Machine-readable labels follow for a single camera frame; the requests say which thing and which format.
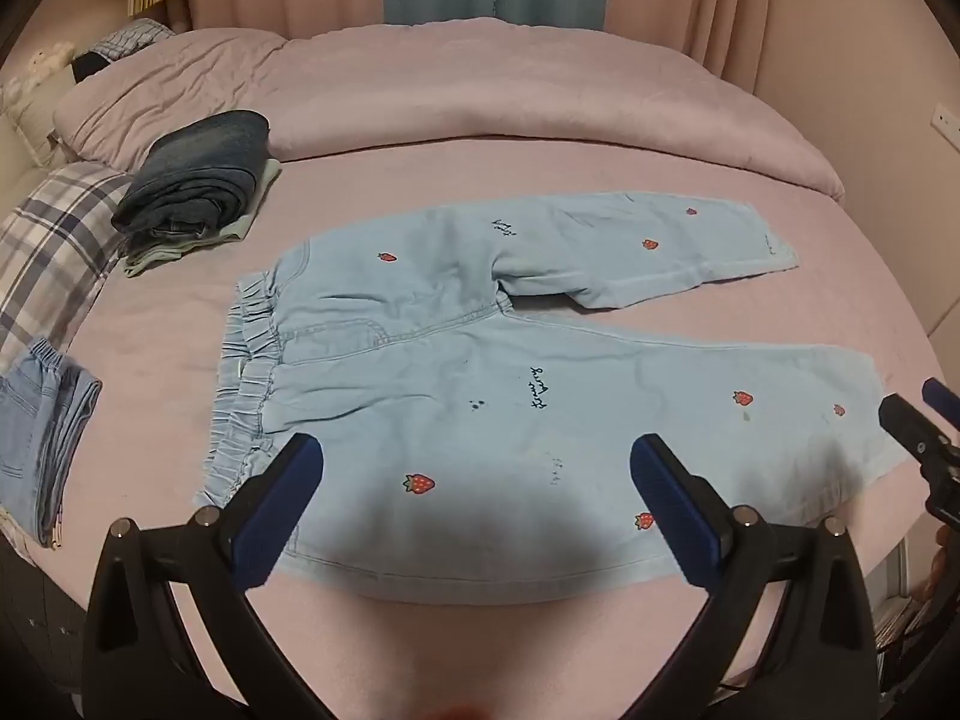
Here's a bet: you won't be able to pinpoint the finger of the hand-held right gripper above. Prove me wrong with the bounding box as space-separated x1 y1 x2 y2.
877 392 950 467
921 377 960 421

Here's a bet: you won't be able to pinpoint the white plush toy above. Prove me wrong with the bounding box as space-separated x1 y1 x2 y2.
0 41 77 104

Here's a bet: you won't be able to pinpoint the folded light green garment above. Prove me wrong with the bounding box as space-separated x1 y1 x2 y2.
124 159 283 278

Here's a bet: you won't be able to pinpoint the pink duvet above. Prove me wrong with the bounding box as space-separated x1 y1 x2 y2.
52 15 845 203

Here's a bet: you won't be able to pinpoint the folded light blue jeans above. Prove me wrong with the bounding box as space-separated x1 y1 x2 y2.
0 337 103 550

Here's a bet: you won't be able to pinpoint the plaid pillow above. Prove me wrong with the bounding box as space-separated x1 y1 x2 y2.
0 163 137 377

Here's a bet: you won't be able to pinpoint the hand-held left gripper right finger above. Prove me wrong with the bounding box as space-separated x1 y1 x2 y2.
628 433 882 720

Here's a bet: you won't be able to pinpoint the blue checked cloth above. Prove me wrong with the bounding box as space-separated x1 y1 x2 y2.
90 18 178 62

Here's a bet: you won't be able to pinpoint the folded dark blue jeans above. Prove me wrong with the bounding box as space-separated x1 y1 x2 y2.
111 110 271 241

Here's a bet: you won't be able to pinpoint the light blue strawberry print pants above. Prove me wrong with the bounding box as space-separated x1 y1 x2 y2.
196 191 912 586

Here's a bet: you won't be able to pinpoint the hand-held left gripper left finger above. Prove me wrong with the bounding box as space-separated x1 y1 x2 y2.
81 431 353 720

